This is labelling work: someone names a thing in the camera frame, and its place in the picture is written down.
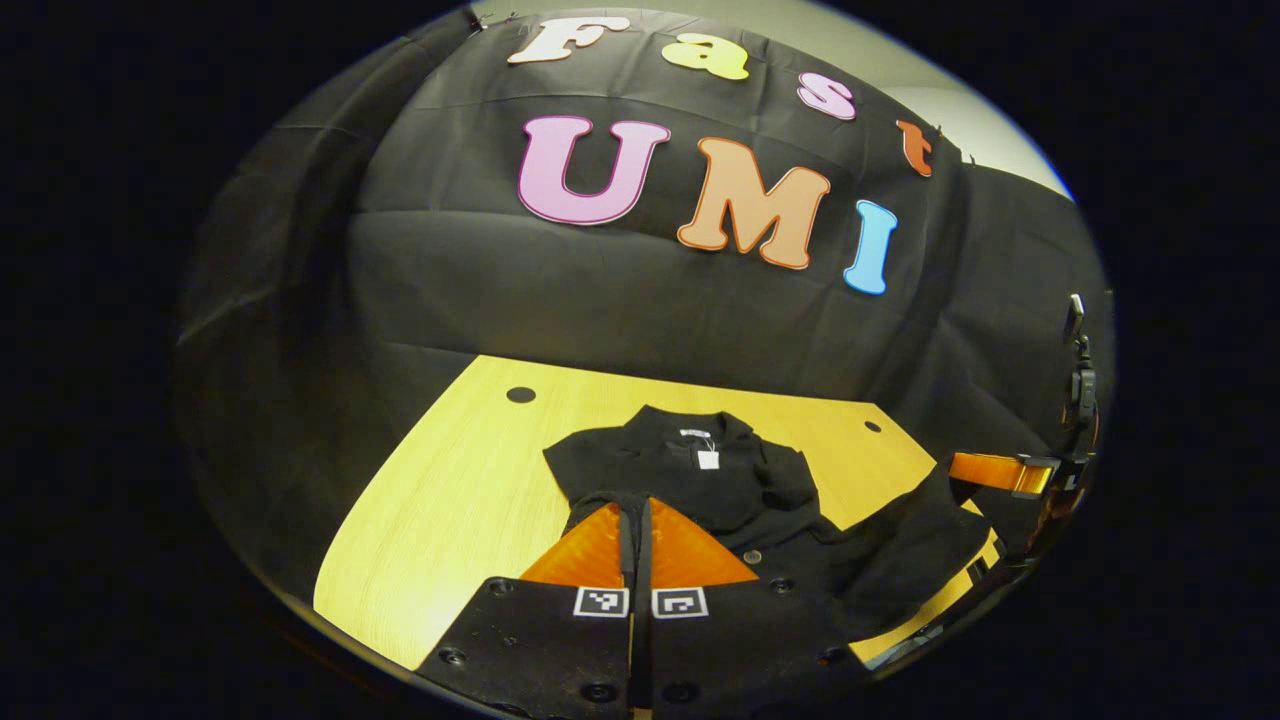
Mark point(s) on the black button shirt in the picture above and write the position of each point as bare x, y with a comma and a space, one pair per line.
700, 490

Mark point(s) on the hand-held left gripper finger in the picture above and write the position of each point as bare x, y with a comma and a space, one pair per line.
646, 550
627, 550

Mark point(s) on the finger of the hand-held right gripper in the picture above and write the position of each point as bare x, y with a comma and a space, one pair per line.
930, 632
1000, 473

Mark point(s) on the black backdrop cloth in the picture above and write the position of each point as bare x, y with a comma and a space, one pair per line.
600, 290

